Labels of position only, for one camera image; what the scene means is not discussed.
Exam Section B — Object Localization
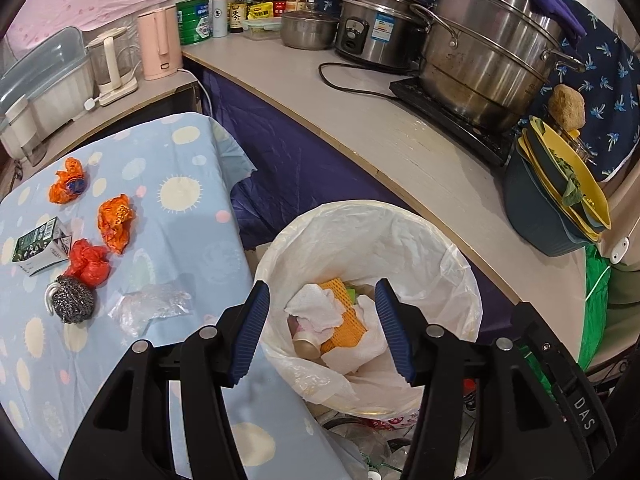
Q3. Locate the yellow strainer basket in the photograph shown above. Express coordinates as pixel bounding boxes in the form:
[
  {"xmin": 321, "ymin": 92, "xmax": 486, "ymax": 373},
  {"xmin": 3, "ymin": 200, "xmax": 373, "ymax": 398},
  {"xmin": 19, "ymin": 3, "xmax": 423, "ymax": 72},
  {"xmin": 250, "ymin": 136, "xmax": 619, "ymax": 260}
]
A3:
[
  {"xmin": 527, "ymin": 116, "xmax": 613, "ymax": 231},
  {"xmin": 516, "ymin": 127, "xmax": 601, "ymax": 241}
]

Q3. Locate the purple counter skirt cloth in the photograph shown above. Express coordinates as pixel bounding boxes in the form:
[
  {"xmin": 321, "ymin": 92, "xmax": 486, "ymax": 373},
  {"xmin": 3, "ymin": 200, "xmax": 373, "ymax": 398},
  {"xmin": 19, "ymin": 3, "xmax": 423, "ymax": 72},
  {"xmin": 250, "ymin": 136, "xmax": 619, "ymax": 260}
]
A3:
[{"xmin": 187, "ymin": 55, "xmax": 501, "ymax": 306}]

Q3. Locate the white tissue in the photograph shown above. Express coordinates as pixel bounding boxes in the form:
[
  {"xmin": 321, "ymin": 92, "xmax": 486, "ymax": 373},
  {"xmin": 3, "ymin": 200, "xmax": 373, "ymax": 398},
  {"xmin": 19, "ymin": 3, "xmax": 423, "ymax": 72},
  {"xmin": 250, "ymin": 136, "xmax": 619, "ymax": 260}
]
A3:
[
  {"xmin": 285, "ymin": 282, "xmax": 346, "ymax": 333},
  {"xmin": 322, "ymin": 294, "xmax": 393, "ymax": 376}
]

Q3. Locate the brown loofah sponge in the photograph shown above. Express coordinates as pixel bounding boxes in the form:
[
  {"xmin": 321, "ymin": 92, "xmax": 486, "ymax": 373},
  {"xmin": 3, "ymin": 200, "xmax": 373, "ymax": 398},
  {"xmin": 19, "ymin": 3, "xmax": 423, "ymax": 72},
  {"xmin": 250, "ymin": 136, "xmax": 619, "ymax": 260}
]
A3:
[{"xmin": 547, "ymin": 84, "xmax": 587, "ymax": 131}]

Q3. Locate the red and white packet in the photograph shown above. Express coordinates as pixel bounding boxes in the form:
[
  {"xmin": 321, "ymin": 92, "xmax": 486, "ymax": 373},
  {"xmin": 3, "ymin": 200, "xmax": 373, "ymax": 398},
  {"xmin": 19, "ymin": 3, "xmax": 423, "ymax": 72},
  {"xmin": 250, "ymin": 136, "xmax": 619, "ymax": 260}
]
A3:
[{"xmin": 350, "ymin": 400, "xmax": 421, "ymax": 433}]

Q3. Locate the large blue plastic basin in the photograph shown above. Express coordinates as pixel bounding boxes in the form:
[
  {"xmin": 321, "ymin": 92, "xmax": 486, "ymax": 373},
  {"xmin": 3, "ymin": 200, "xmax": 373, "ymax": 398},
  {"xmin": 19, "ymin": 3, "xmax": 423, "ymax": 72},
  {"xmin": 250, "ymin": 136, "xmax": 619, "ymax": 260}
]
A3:
[{"xmin": 502, "ymin": 147, "xmax": 593, "ymax": 258}]

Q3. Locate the orange wrapper with blue print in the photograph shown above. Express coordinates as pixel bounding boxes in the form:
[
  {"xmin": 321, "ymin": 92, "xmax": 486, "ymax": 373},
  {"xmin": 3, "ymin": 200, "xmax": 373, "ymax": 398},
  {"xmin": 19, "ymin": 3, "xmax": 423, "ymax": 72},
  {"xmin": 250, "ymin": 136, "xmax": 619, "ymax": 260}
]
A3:
[{"xmin": 48, "ymin": 157, "xmax": 87, "ymax": 204}]

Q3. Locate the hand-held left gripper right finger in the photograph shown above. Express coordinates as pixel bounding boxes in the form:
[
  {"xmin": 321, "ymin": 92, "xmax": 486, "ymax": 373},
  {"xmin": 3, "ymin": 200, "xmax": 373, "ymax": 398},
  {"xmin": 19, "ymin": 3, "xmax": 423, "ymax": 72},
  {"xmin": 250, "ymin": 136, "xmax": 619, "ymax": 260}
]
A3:
[{"xmin": 374, "ymin": 278, "xmax": 593, "ymax": 480}]

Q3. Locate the pink electric kettle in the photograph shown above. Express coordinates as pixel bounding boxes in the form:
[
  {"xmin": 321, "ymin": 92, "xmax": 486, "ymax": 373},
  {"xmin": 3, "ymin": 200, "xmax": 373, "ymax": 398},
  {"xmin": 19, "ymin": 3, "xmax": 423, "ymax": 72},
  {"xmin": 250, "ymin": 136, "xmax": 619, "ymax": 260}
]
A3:
[{"xmin": 137, "ymin": 7, "xmax": 182, "ymax": 81}]

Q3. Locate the white power cable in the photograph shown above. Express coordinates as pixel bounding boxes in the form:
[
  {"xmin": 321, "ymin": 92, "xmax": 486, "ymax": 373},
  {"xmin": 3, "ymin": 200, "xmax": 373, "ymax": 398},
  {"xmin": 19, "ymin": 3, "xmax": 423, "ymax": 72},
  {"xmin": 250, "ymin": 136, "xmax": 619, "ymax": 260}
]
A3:
[{"xmin": 177, "ymin": 67, "xmax": 208, "ymax": 116}]

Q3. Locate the steel wool scrubber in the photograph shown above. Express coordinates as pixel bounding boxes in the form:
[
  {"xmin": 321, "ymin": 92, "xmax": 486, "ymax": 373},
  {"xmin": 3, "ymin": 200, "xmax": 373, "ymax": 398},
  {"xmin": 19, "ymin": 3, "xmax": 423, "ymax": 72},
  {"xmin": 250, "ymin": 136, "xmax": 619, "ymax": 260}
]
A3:
[{"xmin": 45, "ymin": 275, "xmax": 98, "ymax": 324}]

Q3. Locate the red plastic bag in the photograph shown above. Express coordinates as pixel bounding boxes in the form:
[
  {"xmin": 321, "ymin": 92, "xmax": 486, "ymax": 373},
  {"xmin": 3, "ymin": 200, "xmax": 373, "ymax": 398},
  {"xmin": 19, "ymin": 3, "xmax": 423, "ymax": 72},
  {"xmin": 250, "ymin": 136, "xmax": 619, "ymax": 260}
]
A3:
[{"xmin": 64, "ymin": 239, "xmax": 110, "ymax": 288}]

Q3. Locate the round bin with white liner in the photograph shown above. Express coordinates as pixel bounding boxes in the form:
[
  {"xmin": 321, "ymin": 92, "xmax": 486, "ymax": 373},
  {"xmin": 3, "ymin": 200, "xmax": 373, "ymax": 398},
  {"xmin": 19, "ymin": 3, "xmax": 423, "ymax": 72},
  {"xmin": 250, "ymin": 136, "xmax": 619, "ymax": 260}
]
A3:
[{"xmin": 254, "ymin": 201, "xmax": 483, "ymax": 418}]

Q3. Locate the large stainless steamer pot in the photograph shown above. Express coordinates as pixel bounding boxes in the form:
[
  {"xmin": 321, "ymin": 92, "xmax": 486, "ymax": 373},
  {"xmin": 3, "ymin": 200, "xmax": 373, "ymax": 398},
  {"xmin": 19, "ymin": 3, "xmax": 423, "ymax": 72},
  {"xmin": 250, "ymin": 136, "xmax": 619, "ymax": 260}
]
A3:
[{"xmin": 410, "ymin": 0, "xmax": 586, "ymax": 133}]

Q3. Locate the green leaf vegetable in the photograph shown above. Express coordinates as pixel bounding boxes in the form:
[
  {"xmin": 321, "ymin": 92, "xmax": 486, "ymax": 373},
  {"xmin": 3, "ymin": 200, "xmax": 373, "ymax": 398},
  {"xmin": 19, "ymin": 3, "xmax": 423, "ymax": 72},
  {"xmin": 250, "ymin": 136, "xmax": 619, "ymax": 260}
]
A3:
[{"xmin": 550, "ymin": 152, "xmax": 583, "ymax": 208}]

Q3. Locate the clear plastic bag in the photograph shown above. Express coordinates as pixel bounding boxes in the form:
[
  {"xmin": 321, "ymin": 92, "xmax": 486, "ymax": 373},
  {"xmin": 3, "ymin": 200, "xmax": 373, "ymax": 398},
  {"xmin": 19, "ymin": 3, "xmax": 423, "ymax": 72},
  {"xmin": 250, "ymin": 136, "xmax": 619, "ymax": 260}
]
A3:
[{"xmin": 107, "ymin": 284, "xmax": 193, "ymax": 336}]

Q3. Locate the black power cable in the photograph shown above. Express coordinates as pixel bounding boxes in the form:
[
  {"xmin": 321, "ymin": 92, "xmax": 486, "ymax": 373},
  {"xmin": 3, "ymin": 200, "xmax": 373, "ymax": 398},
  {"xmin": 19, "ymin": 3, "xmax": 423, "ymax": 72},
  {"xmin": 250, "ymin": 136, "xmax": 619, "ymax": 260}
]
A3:
[{"xmin": 318, "ymin": 62, "xmax": 401, "ymax": 101}]

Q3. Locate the clear round plastic lid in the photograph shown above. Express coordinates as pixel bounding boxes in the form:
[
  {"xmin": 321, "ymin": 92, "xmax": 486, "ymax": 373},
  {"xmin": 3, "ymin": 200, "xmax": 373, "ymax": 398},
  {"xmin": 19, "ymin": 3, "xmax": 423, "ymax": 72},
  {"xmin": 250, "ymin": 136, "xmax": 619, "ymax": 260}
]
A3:
[{"xmin": 325, "ymin": 415, "xmax": 416, "ymax": 480}]

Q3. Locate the black induction cooktop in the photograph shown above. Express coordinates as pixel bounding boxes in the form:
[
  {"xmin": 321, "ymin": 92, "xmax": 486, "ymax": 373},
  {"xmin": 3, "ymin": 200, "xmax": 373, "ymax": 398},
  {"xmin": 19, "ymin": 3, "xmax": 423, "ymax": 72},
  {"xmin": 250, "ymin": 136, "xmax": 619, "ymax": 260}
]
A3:
[{"xmin": 389, "ymin": 77, "xmax": 516, "ymax": 168}]

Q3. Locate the beige cloth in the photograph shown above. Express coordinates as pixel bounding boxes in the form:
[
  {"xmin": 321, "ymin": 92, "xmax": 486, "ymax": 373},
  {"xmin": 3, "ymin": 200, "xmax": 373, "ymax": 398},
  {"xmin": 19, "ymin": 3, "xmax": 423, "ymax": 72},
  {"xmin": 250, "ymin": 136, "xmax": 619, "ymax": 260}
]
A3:
[{"xmin": 587, "ymin": 170, "xmax": 640, "ymax": 371}]

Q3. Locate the orange foam net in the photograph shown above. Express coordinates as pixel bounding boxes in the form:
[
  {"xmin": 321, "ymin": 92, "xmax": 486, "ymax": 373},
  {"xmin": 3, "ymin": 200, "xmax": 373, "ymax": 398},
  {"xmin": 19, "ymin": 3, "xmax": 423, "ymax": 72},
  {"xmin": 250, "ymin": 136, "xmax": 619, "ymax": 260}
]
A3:
[{"xmin": 319, "ymin": 279, "xmax": 370, "ymax": 356}]

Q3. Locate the small pink printed bottle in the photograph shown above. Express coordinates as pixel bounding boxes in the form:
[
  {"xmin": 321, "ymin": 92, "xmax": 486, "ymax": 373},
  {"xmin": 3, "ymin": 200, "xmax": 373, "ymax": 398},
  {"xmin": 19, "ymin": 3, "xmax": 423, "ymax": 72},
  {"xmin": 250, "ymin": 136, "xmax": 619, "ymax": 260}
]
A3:
[{"xmin": 292, "ymin": 320, "xmax": 323, "ymax": 361}]

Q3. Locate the green and white drink carton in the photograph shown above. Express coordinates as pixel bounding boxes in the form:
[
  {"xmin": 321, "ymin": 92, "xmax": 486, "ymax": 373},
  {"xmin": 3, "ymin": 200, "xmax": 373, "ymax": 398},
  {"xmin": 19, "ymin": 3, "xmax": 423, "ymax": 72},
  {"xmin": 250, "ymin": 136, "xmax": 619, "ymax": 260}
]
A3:
[{"xmin": 11, "ymin": 216, "xmax": 72, "ymax": 277}]

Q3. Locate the white thermos bottle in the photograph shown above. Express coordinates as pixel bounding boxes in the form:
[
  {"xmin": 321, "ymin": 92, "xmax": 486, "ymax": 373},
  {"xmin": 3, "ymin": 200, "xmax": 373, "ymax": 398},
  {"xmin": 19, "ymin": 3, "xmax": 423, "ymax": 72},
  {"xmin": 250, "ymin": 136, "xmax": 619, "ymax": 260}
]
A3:
[{"xmin": 210, "ymin": 0, "xmax": 230, "ymax": 38}]

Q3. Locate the green tin can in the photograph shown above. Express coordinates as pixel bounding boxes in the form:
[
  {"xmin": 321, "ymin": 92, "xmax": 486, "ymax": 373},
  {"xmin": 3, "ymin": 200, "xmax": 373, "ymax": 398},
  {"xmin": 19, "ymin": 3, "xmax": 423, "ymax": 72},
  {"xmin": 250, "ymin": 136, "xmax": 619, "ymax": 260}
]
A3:
[{"xmin": 176, "ymin": 0, "xmax": 213, "ymax": 46}]

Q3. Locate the soy sauce bottle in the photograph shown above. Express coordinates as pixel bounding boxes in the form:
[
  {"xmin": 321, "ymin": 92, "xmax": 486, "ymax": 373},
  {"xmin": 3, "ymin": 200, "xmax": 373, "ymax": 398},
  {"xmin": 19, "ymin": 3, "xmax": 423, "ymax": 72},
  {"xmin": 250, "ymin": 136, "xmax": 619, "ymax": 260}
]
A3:
[{"xmin": 229, "ymin": 0, "xmax": 248, "ymax": 35}]

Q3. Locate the clear food container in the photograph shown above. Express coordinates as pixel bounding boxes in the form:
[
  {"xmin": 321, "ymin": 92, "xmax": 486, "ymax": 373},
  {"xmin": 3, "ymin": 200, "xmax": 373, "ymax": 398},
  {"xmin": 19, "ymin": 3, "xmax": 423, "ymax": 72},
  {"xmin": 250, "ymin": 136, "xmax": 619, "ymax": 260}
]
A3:
[{"xmin": 244, "ymin": 17, "xmax": 283, "ymax": 41}]

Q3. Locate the blue dotted tablecloth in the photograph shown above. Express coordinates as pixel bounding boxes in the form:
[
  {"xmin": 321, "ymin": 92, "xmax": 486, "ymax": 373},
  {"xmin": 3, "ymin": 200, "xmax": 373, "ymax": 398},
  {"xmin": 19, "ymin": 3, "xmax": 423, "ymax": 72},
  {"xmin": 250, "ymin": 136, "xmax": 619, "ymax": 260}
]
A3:
[{"xmin": 0, "ymin": 111, "xmax": 371, "ymax": 480}]

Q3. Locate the dish box with clear lid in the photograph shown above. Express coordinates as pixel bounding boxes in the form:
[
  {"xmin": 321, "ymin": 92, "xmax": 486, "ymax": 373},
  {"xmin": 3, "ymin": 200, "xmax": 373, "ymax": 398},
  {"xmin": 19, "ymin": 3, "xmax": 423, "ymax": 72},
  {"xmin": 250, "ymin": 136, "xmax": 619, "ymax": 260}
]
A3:
[{"xmin": 0, "ymin": 26, "xmax": 96, "ymax": 146}]

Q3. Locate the stainless rice cooker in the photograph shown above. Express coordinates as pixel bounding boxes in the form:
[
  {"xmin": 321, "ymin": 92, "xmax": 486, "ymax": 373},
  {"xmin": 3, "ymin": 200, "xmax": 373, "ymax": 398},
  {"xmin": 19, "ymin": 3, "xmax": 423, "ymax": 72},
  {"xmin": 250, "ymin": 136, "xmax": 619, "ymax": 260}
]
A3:
[{"xmin": 334, "ymin": 0, "xmax": 431, "ymax": 68}]

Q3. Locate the glass kettle with white base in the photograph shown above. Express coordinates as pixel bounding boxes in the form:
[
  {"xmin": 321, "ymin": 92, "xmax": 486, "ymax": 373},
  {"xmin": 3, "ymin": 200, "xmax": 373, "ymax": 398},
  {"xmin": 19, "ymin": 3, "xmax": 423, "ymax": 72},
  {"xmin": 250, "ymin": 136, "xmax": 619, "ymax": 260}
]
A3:
[{"xmin": 86, "ymin": 27, "xmax": 139, "ymax": 107}]

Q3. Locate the small steel pot with lid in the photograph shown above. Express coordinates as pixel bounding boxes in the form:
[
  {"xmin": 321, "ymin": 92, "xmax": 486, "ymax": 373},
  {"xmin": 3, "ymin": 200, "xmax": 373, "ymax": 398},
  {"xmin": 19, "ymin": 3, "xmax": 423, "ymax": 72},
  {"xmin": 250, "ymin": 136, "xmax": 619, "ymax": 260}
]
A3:
[{"xmin": 280, "ymin": 2, "xmax": 341, "ymax": 51}]

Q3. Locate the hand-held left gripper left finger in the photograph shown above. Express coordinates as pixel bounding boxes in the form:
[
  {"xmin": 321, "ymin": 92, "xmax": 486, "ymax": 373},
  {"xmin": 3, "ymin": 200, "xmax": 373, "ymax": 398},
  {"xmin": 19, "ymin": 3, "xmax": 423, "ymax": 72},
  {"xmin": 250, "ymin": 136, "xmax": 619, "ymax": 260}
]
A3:
[{"xmin": 59, "ymin": 280, "xmax": 271, "ymax": 480}]

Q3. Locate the green plastic bag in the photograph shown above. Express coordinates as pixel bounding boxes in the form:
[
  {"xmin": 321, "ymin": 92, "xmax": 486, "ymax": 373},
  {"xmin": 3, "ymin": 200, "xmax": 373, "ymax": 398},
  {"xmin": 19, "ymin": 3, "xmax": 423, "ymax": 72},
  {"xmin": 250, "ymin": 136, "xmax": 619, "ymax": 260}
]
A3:
[{"xmin": 577, "ymin": 242, "xmax": 613, "ymax": 366}]

